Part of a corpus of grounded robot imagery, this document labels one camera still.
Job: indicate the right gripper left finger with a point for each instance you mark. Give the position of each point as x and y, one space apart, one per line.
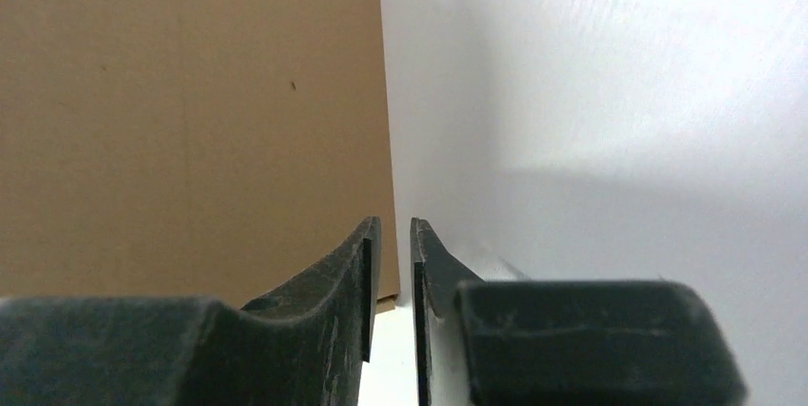
302 343

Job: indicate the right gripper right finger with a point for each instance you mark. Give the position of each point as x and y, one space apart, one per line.
527 342

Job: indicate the brown cardboard box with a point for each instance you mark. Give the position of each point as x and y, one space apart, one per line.
189 146

